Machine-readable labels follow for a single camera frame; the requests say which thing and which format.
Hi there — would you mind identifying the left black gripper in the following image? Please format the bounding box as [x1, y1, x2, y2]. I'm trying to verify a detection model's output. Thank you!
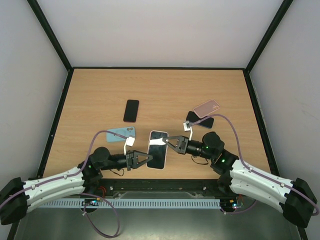
[100, 150, 153, 172]

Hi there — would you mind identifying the light blue phone case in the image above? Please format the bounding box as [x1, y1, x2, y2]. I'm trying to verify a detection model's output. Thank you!
[106, 126, 136, 143]

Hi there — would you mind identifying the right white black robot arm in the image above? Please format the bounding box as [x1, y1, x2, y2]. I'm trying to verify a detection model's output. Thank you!
[162, 131, 320, 228]

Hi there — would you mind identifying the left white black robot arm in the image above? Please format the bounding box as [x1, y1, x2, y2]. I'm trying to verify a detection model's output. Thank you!
[0, 147, 153, 225]

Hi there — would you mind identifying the blue phone black screen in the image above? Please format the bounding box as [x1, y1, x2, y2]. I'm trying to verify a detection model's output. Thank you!
[185, 110, 215, 130]

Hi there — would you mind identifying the pink translucent phone case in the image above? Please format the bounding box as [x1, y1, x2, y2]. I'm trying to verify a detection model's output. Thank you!
[193, 99, 221, 119]

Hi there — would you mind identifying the black phone red edge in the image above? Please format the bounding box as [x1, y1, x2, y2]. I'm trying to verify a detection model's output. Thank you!
[123, 99, 140, 123]

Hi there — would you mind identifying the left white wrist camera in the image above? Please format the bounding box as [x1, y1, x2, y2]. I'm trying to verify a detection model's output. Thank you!
[123, 135, 135, 155]

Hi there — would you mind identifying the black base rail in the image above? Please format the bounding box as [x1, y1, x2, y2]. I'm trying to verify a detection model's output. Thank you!
[85, 178, 238, 198]

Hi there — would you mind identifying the white slotted cable duct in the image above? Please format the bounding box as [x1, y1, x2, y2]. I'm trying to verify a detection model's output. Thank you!
[40, 198, 221, 209]

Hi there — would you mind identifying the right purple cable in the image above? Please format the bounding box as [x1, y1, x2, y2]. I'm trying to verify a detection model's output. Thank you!
[189, 113, 320, 216]

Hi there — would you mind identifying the purple cable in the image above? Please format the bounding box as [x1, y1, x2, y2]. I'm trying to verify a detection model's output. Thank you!
[0, 129, 131, 237]
[189, 113, 320, 216]

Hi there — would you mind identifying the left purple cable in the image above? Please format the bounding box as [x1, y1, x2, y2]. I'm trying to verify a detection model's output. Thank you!
[0, 129, 131, 237]

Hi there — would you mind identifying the black metal enclosure frame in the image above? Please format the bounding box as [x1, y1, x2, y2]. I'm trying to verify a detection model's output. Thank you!
[4, 0, 309, 240]

